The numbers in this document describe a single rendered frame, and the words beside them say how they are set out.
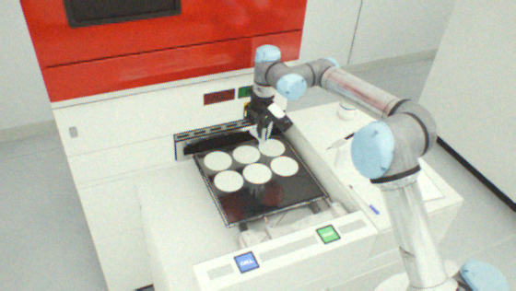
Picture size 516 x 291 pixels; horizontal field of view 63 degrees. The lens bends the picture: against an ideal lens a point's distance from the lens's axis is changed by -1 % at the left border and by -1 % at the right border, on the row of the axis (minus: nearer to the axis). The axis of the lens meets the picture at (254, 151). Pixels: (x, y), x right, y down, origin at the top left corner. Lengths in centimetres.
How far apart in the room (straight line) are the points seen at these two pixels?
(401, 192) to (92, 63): 88
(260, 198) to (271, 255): 27
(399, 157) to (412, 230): 17
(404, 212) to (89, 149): 101
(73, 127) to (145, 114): 23
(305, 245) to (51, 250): 163
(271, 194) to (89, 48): 72
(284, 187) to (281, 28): 53
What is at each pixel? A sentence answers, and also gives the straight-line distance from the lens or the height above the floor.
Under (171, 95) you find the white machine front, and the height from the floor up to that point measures 114.
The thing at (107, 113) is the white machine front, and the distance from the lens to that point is 144.
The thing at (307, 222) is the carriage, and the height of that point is 88.
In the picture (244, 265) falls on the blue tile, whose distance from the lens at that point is 118.
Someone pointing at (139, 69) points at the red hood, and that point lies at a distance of 131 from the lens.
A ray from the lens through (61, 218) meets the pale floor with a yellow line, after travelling 268.
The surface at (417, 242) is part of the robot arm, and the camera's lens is 102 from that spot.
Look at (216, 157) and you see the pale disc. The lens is 156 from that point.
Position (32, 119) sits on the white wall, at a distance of 324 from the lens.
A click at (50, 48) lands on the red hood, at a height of 139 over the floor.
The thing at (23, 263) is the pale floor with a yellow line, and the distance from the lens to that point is 255.
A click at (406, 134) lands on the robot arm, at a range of 98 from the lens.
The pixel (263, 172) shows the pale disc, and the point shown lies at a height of 90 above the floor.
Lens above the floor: 195
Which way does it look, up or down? 41 degrees down
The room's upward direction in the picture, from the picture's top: 5 degrees clockwise
